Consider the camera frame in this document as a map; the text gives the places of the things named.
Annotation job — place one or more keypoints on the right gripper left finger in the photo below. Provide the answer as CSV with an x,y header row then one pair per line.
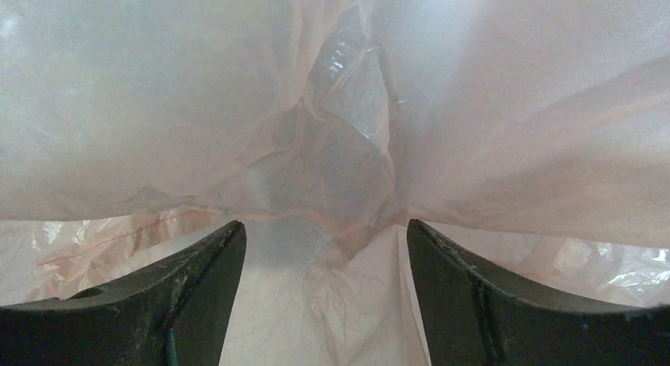
x,y
174,311

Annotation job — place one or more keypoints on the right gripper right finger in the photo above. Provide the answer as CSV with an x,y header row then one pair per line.
x,y
475,312

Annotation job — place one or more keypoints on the translucent pink trash bag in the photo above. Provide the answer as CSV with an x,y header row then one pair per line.
x,y
533,132

